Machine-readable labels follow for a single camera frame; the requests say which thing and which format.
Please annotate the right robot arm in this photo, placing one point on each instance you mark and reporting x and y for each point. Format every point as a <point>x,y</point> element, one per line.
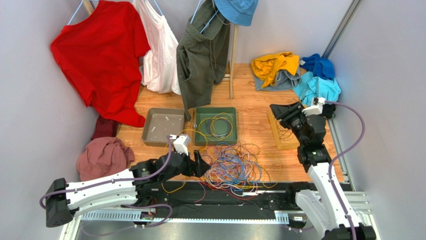
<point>330,212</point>

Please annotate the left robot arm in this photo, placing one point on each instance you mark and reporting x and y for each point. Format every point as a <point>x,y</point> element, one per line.
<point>64,200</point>

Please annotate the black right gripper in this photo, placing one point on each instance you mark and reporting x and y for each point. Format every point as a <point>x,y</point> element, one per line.
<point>289,116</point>

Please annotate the cyan crumpled cloth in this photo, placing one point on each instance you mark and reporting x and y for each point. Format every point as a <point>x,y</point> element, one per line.
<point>311,87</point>

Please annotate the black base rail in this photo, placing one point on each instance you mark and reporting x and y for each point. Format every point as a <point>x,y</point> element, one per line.
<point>199,202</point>

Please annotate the grey crumpled cloth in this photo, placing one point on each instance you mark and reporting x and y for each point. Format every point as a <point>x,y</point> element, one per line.
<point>283,81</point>

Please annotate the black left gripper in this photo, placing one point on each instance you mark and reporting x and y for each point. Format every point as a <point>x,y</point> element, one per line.
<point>198,168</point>

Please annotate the dark blue crumpled cloth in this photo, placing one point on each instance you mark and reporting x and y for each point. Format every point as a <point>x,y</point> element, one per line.
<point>319,66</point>

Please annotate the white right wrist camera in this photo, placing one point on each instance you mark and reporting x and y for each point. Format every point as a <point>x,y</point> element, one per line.
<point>316,107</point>

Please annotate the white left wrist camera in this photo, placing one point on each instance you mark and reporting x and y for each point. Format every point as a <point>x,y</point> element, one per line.
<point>181,143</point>

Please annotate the yellow plastic tray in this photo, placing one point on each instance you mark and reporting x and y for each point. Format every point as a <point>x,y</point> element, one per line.
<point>284,138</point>

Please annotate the black crumpled cloth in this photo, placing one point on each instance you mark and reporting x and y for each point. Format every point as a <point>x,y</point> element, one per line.
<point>328,111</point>

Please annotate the tan metal tray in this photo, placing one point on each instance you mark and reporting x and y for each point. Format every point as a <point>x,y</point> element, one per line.
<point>161,122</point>

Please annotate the blue bucket hat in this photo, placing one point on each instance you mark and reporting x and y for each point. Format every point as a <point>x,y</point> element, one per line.
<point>238,12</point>

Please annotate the dusty pink crumpled cloth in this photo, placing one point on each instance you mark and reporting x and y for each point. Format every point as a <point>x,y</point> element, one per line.
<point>103,156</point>

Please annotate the maroon cloth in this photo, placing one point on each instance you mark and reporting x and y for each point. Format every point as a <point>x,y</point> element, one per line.
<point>105,128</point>

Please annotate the red t-shirt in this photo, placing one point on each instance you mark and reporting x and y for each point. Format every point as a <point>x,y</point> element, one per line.
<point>100,57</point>

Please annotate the yellow crumpled cloth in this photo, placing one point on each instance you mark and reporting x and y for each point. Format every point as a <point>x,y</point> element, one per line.
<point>267,68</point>

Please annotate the green metal tray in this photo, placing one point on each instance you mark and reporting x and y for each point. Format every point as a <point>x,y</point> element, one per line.
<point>215,125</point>

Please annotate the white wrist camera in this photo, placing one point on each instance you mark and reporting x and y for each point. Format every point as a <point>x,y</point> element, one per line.
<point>316,107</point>
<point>181,143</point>

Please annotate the aluminium corner profile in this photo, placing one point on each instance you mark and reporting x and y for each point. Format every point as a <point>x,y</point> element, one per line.
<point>341,28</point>

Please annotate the wooden clothes rack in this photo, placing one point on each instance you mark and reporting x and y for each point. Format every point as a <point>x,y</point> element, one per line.
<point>230,67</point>

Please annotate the olive green hanging garment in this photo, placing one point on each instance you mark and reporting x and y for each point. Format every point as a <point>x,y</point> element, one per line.
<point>202,56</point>

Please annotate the white pink hanging garment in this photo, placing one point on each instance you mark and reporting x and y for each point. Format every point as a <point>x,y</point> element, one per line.
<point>159,69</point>

